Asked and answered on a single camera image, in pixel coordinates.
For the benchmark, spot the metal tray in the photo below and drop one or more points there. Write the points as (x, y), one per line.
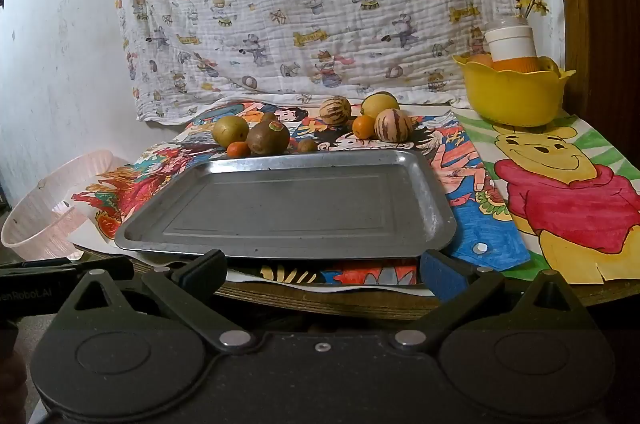
(300, 204)

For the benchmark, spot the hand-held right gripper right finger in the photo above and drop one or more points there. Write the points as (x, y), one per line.
(440, 276)

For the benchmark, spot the striped pepino melon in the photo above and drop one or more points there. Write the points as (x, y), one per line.
(334, 110)
(394, 125)

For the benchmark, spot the yellow-brown fruit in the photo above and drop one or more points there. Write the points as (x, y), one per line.
(551, 65)

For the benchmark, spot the white plastic container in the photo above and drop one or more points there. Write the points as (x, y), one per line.
(510, 44)

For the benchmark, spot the printed blanket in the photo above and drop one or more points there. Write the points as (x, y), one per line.
(300, 4)

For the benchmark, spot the small brown longan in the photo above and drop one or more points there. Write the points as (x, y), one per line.
(307, 146)
(269, 117)

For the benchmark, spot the brown kiwi with sticker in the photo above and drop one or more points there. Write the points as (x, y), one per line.
(265, 140)

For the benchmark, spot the small red-orange mandarin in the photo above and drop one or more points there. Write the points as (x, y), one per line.
(238, 150)

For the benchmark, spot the orange plastic cup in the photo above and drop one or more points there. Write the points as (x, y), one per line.
(517, 65)

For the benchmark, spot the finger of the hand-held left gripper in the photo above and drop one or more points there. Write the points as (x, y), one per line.
(112, 266)

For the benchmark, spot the pink plastic basket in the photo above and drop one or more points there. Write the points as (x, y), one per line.
(45, 214)

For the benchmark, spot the pale orange fruit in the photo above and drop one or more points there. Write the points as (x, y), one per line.
(481, 60)

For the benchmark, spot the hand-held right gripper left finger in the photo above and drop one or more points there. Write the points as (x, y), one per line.
(200, 273)

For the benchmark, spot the small round metal disc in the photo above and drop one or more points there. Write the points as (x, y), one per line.
(481, 247)

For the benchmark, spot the curved wooden board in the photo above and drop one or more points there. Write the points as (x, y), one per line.
(605, 29)

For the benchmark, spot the green kiwi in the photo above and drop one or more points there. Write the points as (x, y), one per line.
(229, 130)

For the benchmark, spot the yellow lemon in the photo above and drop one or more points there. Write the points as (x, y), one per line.
(378, 103)

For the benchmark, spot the yellow plastic bowl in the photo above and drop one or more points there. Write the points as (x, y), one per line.
(510, 97)

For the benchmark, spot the small orange mandarin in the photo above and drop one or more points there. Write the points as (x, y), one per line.
(364, 127)

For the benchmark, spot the yellow bear drawing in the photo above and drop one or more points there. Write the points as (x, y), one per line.
(565, 204)

